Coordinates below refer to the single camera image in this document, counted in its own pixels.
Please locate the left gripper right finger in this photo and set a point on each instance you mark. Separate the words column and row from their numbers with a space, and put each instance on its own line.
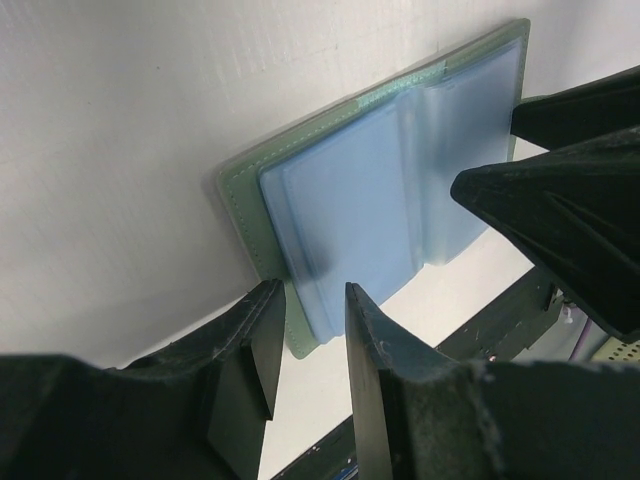
column 527, row 420

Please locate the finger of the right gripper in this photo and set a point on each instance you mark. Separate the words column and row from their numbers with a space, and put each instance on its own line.
column 575, row 215
column 581, row 113

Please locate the green card holder wallet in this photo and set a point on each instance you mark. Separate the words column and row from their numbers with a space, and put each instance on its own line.
column 360, row 192

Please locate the perforated metal box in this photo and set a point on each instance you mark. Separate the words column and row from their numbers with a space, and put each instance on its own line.
column 613, row 350

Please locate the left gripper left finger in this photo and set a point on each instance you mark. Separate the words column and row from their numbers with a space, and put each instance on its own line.
column 195, row 409

